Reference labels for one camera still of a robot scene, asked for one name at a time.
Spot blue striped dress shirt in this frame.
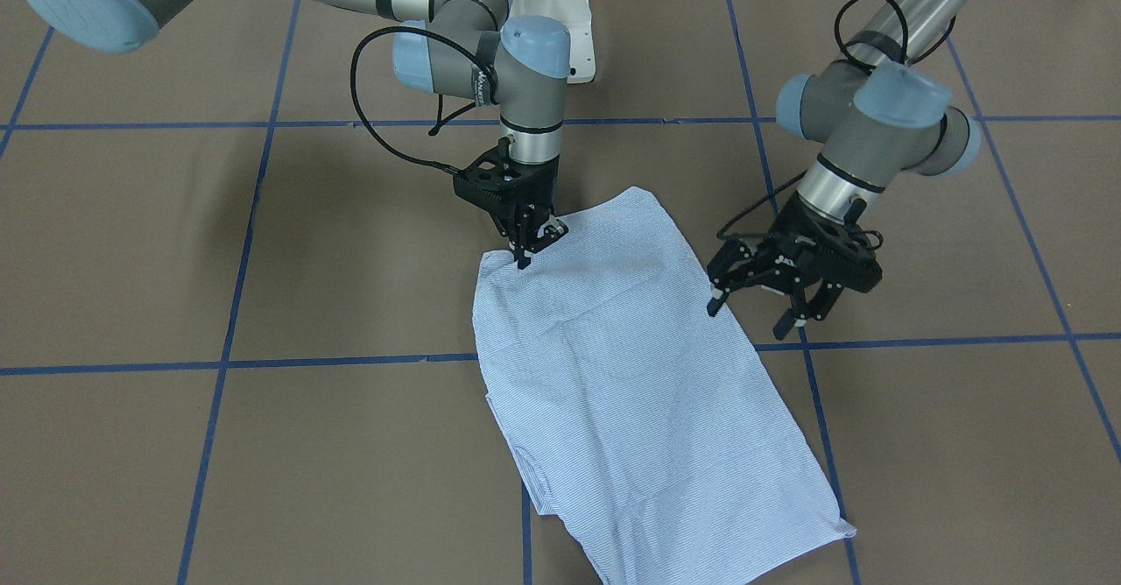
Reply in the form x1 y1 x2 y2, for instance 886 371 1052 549
473 187 856 584

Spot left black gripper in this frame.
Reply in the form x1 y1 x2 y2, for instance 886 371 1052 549
706 195 884 341

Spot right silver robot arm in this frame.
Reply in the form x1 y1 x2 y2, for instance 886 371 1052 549
25 0 578 269

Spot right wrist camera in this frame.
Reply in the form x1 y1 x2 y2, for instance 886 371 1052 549
453 147 520 211

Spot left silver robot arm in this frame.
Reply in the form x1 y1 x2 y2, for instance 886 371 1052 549
706 0 981 338

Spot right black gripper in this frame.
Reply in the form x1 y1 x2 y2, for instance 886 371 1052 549
489 158 569 270

